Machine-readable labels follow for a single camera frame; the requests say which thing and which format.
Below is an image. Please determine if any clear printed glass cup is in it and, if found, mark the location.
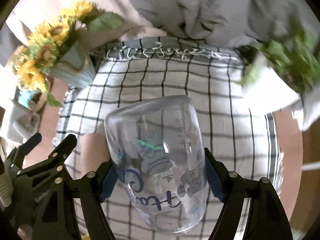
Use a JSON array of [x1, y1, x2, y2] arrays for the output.
[[104, 95, 208, 235]]

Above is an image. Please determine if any light blue ribbed vase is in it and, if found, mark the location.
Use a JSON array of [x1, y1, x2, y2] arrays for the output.
[[50, 41, 97, 89]]

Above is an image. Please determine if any white round hoop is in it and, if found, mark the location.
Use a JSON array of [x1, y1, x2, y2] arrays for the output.
[[302, 161, 320, 171]]

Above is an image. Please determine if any grey plaid tablecloth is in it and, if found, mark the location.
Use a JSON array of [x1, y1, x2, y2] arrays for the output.
[[54, 37, 283, 239]]

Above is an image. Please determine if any grey curtain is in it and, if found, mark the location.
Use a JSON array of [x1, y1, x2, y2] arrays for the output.
[[130, 0, 319, 131]]

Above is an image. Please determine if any white plant pot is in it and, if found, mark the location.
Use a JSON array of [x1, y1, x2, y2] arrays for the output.
[[240, 52, 300, 115]]

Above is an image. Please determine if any pink plastic cup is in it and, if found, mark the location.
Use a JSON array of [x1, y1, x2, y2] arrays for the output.
[[80, 133, 110, 175]]

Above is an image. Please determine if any green pothos plant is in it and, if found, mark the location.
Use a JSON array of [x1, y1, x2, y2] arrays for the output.
[[236, 20, 319, 94]]

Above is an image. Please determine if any beige pink curtain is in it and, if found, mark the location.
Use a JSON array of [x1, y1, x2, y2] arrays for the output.
[[6, 0, 167, 51]]

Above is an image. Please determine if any sunflower bouquet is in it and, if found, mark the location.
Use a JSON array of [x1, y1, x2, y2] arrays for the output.
[[11, 0, 125, 107]]

